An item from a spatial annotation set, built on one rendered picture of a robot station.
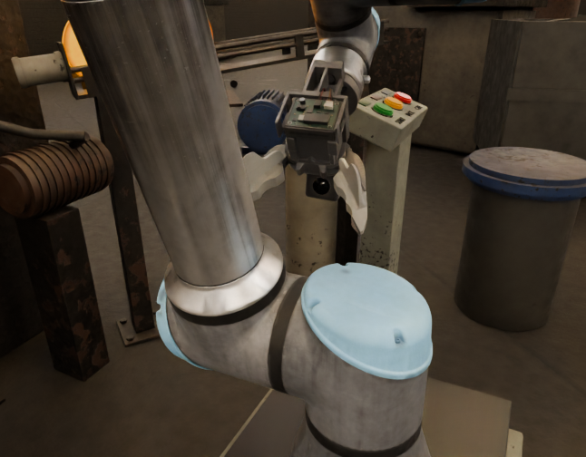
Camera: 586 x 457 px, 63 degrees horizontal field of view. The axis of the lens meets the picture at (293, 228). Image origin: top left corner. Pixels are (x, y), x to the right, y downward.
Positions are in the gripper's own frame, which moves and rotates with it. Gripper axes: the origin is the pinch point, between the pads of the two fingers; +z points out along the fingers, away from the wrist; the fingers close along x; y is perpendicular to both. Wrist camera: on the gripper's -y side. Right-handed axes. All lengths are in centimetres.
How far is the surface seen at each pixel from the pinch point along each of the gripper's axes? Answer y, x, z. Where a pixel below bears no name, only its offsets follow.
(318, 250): -50, -8, -26
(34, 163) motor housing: -17, -57, -16
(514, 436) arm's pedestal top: -22.8, 28.4, 10.5
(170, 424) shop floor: -57, -30, 16
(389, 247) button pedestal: -48, 8, -29
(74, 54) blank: -10, -58, -39
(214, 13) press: -392, -370, -643
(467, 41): -122, 23, -211
